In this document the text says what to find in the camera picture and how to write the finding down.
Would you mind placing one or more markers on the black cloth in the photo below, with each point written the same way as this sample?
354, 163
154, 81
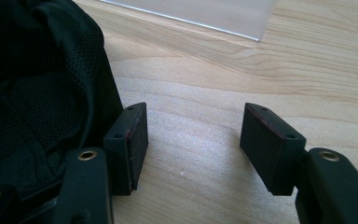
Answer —
40, 87

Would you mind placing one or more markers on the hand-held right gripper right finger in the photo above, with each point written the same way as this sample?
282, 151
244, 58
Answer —
268, 149

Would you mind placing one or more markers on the clear plastic sheet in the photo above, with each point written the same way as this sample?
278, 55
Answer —
217, 15

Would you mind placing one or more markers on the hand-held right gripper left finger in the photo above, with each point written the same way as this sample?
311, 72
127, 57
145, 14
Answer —
127, 155

